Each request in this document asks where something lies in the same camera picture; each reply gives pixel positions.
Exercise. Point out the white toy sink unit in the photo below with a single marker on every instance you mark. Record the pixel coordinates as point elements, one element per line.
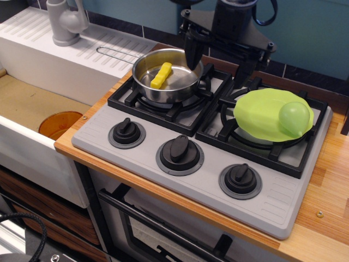
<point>39,79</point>

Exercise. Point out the black stove knob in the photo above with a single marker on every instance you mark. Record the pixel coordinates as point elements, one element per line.
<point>240,181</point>
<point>180,156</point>
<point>126,134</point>

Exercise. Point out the right black stove knob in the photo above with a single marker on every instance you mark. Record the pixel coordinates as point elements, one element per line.
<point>240,181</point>

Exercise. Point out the black burner grate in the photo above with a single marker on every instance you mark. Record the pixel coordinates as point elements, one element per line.
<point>184,117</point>
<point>294,157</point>

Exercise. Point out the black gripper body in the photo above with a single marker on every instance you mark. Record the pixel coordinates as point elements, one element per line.
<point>230,31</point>

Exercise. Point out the left black burner grate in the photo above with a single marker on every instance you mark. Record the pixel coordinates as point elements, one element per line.
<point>184,117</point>

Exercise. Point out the small green toy pear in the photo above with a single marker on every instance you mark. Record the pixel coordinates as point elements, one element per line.
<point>294,118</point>

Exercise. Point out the wooden drawer fronts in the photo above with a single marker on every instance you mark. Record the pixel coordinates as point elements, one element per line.
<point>68,226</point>

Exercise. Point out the oven door with black handle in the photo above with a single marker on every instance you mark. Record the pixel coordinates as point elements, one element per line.
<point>156,231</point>

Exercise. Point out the right black burner grate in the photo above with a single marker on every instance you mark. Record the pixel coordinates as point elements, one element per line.
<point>294,157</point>

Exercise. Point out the yellow toy corn cob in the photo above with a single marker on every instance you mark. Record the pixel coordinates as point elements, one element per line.
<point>162,75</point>

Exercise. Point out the stainless steel pot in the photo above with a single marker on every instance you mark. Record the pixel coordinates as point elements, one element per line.
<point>180,84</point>

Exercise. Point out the middle black stove knob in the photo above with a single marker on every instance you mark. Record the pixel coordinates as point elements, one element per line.
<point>180,156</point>

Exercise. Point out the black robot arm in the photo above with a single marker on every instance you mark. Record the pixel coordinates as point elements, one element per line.
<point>235,5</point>

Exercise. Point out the grey toy stove top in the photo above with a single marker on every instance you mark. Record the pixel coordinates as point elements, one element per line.
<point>272,211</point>

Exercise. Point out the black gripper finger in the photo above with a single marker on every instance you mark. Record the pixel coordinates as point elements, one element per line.
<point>193,47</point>
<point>246,67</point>

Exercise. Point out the light green plastic plate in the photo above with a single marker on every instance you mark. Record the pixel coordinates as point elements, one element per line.
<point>257,113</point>

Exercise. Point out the grey toy faucet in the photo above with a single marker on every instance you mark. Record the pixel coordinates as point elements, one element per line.
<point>66,24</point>

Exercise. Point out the left black stove knob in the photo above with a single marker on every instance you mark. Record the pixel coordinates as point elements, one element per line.
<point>126,134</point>

